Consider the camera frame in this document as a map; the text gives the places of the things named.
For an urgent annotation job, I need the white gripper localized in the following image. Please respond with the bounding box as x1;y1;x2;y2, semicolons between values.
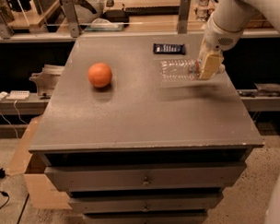
196;18;243;80

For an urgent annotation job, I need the clear plastic water bottle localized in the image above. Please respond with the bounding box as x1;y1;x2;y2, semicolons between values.
159;59;201;82

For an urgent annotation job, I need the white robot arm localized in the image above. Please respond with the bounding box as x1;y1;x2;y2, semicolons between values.
198;0;280;80

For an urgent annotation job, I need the small bottle on shelf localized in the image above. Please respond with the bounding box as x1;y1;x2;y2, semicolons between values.
194;0;210;22

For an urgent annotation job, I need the black keyboard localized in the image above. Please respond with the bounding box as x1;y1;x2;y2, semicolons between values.
125;6;180;17

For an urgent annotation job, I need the black bag on shelf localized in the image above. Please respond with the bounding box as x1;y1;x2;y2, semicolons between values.
102;9;130;24

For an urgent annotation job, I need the orange ball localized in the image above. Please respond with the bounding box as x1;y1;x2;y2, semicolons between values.
87;63;112;88

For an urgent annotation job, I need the clear plastic container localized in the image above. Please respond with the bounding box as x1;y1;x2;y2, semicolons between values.
85;18;124;32

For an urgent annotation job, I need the grey drawer cabinet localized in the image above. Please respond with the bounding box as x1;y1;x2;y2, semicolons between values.
29;35;262;224

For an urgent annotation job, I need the white power strip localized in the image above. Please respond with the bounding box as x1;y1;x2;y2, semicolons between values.
6;90;29;100

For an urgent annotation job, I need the cardboard box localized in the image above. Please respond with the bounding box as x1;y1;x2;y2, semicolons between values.
7;115;71;210

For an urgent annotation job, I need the grey metal bracket part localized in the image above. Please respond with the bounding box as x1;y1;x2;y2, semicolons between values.
29;65;64;98

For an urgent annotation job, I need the black cable on floor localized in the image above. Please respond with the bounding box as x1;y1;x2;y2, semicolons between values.
0;167;11;213

